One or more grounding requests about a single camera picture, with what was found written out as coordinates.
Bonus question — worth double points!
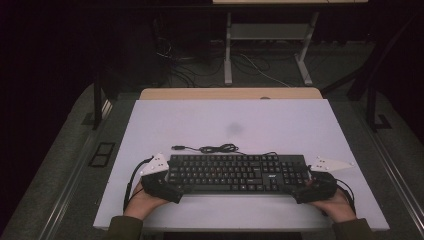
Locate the black metal stand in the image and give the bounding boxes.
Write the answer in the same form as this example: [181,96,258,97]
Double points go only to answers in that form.
[91,69,105,131]
[321,13,424,133]

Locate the black keyboard cable with plug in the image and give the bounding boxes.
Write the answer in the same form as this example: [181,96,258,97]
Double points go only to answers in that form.
[171,143,278,157]

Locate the person's left hand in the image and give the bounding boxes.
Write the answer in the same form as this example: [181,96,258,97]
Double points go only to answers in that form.
[123,181,169,222]

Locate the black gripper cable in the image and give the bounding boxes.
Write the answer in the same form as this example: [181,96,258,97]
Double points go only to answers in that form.
[335,178,358,216]
[122,156,154,213]

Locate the black floor socket frame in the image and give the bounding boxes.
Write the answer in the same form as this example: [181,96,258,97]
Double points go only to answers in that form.
[87,141,116,168]

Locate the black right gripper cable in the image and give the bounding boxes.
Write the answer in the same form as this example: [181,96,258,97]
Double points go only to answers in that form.
[335,178,358,216]

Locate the person's right hand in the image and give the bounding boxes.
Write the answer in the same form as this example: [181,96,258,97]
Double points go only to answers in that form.
[308,188,358,224]

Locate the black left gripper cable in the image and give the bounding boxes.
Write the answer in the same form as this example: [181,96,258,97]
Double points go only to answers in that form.
[122,156,154,213]

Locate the white floor cable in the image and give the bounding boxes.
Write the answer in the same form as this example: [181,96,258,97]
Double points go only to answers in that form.
[239,53,292,89]

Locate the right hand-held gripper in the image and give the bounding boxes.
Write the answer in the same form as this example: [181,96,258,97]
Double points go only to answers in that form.
[291,155,355,205]

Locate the black floor cables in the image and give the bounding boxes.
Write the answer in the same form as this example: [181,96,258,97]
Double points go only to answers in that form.
[154,34,225,88]

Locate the metal floor rail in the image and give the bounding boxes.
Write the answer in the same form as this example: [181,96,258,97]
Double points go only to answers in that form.
[41,99,114,240]
[358,109,424,231]

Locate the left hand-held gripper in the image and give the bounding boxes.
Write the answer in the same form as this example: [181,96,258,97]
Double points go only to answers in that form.
[139,152,184,205]

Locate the wooden table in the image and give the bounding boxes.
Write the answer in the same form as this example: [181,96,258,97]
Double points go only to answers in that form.
[138,87,324,101]

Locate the white metal desk frame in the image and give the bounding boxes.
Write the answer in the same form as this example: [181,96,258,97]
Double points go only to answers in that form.
[212,0,369,87]

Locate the black computer keyboard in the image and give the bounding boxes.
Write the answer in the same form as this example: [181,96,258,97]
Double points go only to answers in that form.
[165,153,313,196]

